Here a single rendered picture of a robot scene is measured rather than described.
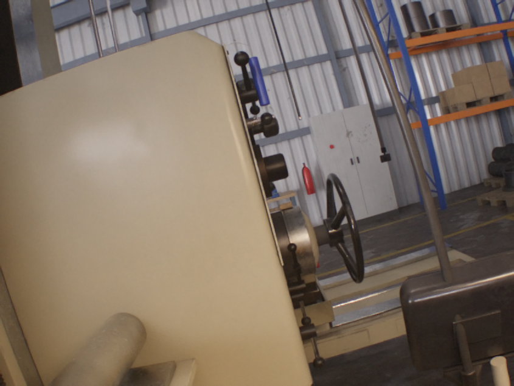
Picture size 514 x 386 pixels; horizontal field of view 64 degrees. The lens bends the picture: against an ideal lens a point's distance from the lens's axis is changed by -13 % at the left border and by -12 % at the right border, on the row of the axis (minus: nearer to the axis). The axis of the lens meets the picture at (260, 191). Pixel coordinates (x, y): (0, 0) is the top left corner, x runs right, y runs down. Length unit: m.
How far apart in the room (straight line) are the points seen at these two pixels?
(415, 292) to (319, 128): 7.55
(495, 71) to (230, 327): 8.25
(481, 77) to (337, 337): 7.07
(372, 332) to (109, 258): 1.53
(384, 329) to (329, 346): 0.28
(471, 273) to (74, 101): 0.90
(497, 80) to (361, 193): 3.37
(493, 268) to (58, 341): 0.97
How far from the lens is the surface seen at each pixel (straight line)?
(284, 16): 9.36
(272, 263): 0.99
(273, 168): 1.23
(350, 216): 1.36
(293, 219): 1.44
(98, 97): 1.03
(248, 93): 1.09
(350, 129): 8.46
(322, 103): 9.05
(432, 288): 0.90
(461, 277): 0.91
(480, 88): 8.72
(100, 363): 0.83
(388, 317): 2.31
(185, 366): 1.04
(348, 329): 2.29
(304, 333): 1.20
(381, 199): 8.61
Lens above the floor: 1.59
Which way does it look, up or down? 4 degrees down
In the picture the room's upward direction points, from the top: 15 degrees counter-clockwise
